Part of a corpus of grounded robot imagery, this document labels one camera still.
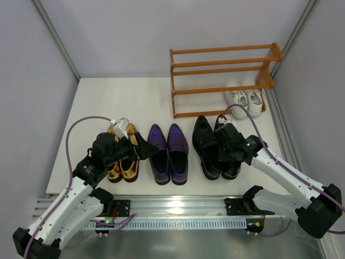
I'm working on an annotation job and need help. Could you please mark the right gold loafer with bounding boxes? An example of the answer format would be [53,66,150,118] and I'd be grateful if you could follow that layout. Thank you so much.
[120,123,140,182]

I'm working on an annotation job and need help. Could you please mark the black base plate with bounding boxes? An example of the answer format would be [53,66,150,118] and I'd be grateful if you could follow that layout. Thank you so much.
[224,197,275,216]
[108,200,131,218]

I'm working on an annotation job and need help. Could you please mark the aluminium mounting rail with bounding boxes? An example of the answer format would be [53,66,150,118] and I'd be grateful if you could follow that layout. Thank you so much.
[32,194,297,220]

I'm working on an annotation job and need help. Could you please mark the orange wooden shoe shelf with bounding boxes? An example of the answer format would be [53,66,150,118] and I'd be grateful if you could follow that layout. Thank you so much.
[169,42,283,118]

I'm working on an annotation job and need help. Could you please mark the right aluminium corner post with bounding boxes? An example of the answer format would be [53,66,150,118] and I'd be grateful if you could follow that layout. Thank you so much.
[271,0,320,78]

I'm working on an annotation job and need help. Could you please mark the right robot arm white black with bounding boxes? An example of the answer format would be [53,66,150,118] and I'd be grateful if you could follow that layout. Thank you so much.
[215,123,344,239]

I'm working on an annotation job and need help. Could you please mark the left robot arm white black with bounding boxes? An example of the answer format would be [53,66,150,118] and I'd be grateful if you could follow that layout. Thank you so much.
[12,133,158,258]

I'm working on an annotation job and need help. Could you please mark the slotted grey cable duct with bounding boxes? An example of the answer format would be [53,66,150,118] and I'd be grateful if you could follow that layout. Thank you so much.
[80,217,249,230]

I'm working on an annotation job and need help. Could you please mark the left purple loafer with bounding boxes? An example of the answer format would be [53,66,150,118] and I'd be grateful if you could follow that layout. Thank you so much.
[147,124,170,185]

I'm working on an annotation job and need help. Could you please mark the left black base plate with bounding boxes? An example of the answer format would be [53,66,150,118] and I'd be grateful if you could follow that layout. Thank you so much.
[108,200,131,218]

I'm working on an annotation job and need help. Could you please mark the gold loafer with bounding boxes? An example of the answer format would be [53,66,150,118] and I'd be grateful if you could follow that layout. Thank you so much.
[120,123,140,182]
[107,124,123,183]

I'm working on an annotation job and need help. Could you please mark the left gold loafer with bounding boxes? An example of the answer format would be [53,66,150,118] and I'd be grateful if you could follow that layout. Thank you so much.
[107,124,123,183]

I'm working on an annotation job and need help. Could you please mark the aluminium corner post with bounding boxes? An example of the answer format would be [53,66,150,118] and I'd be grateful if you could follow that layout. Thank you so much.
[30,0,81,82]
[271,0,320,78]

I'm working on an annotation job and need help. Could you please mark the purple loafer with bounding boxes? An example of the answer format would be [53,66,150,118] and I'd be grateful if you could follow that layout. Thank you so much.
[147,124,170,185]
[168,124,189,186]

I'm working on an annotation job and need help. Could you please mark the right purple loafer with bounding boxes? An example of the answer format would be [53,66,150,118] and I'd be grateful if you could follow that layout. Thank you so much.
[168,124,189,186]

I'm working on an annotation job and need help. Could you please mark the white sneaker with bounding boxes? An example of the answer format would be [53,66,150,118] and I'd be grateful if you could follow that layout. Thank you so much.
[224,90,248,119]
[244,89,263,117]

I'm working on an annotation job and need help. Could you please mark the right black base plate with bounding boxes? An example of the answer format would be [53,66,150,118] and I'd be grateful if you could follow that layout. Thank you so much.
[224,197,275,216]

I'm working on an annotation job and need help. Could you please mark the left aluminium corner post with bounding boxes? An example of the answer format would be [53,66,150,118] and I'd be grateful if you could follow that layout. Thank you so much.
[30,0,81,82]

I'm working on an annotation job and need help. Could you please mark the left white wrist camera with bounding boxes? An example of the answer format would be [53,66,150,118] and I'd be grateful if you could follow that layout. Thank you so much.
[111,118,129,139]

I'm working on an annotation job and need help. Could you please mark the black patent loafer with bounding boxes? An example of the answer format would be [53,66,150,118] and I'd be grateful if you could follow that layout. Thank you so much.
[214,115,242,180]
[192,115,222,180]

